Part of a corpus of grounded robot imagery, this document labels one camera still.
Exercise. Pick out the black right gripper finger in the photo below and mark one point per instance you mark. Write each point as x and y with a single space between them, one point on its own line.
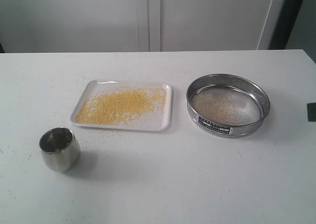
311 112

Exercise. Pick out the round stainless steel sieve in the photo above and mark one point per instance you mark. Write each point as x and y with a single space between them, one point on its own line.
227 106

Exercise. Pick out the yellow and white grain mix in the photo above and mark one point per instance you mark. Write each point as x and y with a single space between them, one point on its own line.
121 106

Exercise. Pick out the stainless steel cup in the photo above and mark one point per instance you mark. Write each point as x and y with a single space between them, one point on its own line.
60 149

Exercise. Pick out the white rectangular plastic tray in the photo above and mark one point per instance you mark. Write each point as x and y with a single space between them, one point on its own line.
152 123

